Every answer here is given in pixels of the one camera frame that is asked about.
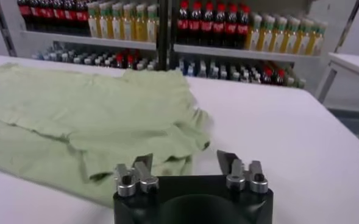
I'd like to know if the yellow juice bottle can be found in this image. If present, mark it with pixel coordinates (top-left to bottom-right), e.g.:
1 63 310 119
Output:
260 15 274 52
272 16 287 53
111 1 123 40
123 2 135 41
310 21 328 57
247 13 262 51
87 1 99 39
99 1 110 40
135 2 147 42
297 19 313 55
146 3 158 43
284 17 300 54

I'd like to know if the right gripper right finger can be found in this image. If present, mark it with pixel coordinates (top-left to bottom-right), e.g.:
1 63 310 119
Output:
216 149 269 195

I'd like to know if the shelf with drink bottles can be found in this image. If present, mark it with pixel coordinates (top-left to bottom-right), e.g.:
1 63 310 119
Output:
166 0 359 92

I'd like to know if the green t-shirt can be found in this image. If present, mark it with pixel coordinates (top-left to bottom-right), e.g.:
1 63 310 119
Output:
0 62 212 208

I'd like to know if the black slanted pole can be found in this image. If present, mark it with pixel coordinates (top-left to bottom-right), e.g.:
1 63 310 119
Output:
0 0 18 58

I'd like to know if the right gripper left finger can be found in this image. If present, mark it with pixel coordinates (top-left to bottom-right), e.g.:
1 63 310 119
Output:
114 153 160 198

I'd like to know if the red cap cola bottle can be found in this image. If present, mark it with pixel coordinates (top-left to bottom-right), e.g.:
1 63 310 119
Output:
190 0 203 44
18 0 30 30
126 54 137 70
273 68 286 86
52 0 65 32
29 0 42 30
202 1 215 46
75 0 88 34
215 1 227 46
227 2 238 47
115 53 126 69
177 0 190 43
40 0 54 31
261 66 274 85
63 0 76 33
238 3 251 49

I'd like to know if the white side table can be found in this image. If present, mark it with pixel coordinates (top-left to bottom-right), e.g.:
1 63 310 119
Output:
315 52 359 104

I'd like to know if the glass drink cooler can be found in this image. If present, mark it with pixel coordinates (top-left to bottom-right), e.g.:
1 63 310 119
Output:
14 0 169 72

